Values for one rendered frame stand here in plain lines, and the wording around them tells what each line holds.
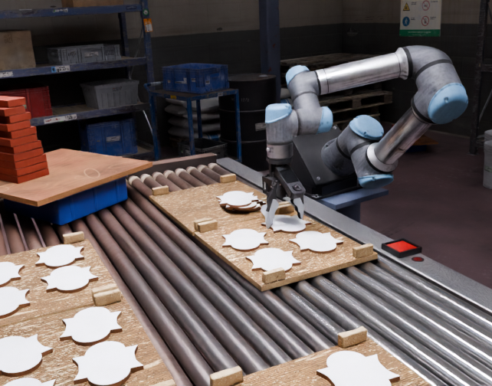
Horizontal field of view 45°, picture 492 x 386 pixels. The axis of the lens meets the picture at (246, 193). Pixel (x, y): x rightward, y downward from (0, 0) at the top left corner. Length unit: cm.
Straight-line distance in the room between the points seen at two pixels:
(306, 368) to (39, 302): 66
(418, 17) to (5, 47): 456
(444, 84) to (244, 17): 582
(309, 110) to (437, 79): 38
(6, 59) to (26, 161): 374
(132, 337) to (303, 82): 91
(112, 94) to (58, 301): 470
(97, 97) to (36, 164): 390
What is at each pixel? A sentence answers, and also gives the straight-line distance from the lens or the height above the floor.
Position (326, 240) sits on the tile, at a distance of 164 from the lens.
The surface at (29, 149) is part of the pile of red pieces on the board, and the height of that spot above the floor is 114.
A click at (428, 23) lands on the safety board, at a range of 743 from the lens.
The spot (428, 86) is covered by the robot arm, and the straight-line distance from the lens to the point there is 180.
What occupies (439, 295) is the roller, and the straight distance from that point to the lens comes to 145.
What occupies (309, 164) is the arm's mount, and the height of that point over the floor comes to 99.
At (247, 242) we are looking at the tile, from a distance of 164.
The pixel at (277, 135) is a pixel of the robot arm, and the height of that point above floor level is 121.
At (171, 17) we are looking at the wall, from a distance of 698.
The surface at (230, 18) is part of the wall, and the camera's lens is 737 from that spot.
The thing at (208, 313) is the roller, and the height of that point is 92.
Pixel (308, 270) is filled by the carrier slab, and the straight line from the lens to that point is 149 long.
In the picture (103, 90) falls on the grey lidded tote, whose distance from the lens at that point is 600.
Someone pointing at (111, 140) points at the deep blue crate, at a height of 31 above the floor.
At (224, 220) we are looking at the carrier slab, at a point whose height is 94.
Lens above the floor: 158
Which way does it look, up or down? 18 degrees down
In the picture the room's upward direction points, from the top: 3 degrees counter-clockwise
